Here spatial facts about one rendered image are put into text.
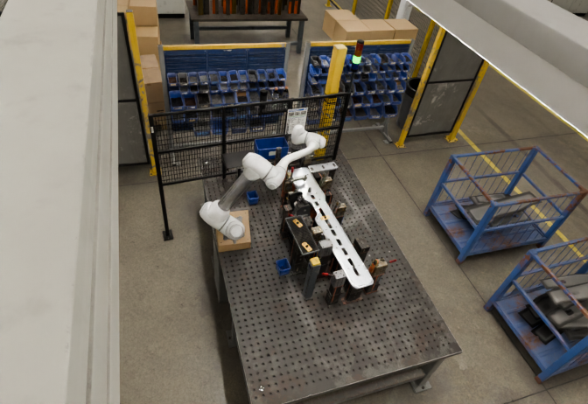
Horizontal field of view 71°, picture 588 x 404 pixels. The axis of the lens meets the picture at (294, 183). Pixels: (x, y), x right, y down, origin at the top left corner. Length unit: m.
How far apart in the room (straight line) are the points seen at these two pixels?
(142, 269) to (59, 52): 4.11
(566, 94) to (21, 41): 0.74
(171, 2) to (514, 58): 8.83
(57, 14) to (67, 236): 0.27
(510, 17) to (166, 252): 4.05
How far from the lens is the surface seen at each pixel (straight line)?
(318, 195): 3.71
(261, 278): 3.44
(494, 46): 0.92
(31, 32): 0.41
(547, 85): 0.84
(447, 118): 6.57
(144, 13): 7.22
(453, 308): 4.64
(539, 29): 0.85
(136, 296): 4.27
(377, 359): 3.27
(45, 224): 0.23
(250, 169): 2.93
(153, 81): 5.73
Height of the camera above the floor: 3.55
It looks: 42 degrees down
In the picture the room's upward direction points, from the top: 9 degrees clockwise
